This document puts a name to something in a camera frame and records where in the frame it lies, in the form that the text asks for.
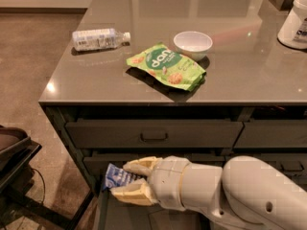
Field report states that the grey cabinet island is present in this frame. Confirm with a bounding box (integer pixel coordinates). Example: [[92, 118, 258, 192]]
[[37, 0, 307, 230]]

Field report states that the middle right drawer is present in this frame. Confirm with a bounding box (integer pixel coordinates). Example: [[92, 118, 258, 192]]
[[223, 153, 307, 185]]

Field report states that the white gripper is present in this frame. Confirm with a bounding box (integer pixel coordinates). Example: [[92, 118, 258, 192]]
[[110, 156, 190, 211]]

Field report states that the black cart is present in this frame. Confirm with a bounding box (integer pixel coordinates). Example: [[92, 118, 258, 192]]
[[0, 126, 94, 230]]

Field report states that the white canister with label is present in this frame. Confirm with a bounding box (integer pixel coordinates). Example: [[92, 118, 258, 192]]
[[277, 0, 307, 50]]

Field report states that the middle left drawer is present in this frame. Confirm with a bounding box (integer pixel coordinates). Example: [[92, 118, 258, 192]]
[[83, 151, 224, 176]]

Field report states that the white bowl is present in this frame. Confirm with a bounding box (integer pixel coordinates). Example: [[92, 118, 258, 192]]
[[174, 31, 213, 61]]

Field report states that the top left drawer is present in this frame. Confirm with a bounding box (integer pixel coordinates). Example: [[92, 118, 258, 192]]
[[65, 119, 243, 149]]

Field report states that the green snack bag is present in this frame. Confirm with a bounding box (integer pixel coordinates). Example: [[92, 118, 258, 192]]
[[127, 43, 206, 92]]

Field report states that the blue rxbar blueberry bar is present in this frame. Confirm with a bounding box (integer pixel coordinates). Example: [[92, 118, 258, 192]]
[[102, 163, 144, 190]]

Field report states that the clear plastic water bottle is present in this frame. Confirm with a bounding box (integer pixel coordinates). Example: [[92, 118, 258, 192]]
[[72, 28, 130, 52]]

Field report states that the black cable on floor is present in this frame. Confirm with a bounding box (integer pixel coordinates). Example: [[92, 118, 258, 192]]
[[28, 166, 47, 206]]

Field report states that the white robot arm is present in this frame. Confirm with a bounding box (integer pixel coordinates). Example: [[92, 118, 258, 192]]
[[111, 156, 307, 230]]

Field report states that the top right drawer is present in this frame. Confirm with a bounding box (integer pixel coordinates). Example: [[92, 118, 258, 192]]
[[235, 120, 307, 149]]

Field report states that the open bottom left drawer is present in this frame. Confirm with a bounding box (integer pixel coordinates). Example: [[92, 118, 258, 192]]
[[92, 176, 214, 230]]

